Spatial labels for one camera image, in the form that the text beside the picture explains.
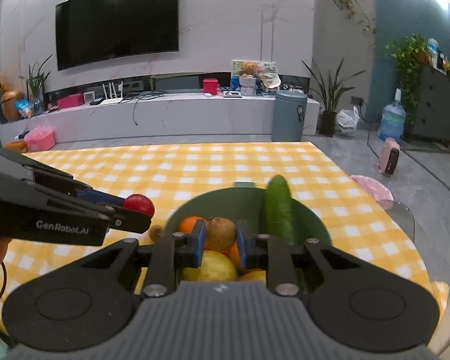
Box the longan fruit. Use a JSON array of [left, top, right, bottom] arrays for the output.
[[148, 224, 163, 243], [205, 217, 236, 251]]

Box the red tomato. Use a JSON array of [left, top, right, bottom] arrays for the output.
[[122, 193, 155, 218]]

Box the pink storage basket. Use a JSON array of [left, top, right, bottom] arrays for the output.
[[24, 126, 56, 152]]

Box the yellow pear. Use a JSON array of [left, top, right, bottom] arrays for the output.
[[180, 250, 238, 282]]

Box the green cucumber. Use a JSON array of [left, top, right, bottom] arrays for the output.
[[263, 175, 297, 245]]

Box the green colander bowl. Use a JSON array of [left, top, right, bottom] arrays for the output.
[[161, 183, 332, 245]]

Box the small left potted plant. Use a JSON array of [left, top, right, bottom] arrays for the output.
[[26, 55, 53, 116]]

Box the yellow checkered tablecloth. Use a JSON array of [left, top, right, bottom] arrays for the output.
[[0, 140, 450, 337]]

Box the white wifi router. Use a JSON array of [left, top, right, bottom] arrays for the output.
[[100, 81, 124, 105]]

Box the grey-blue trash bin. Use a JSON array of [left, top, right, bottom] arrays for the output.
[[271, 89, 308, 142]]

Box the pink small heater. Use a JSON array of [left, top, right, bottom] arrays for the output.
[[378, 137, 401, 176]]

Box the white tv console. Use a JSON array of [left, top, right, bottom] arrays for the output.
[[0, 91, 322, 147]]

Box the white plastic bag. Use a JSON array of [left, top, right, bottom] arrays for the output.
[[335, 106, 360, 137]]

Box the red box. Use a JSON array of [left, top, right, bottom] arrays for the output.
[[203, 78, 219, 96]]

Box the blue water jug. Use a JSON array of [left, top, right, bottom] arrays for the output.
[[378, 88, 407, 142]]

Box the tall potted plant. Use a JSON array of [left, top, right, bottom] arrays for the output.
[[301, 57, 366, 137]]

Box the black television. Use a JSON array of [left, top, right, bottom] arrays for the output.
[[55, 0, 179, 71]]

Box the teddy bear toy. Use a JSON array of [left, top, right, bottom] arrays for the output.
[[239, 61, 259, 78]]

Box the dark grey drawer cabinet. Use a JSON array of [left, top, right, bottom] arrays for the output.
[[411, 66, 450, 141]]

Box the leafy plant on cabinet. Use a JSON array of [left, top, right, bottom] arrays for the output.
[[385, 34, 436, 125]]

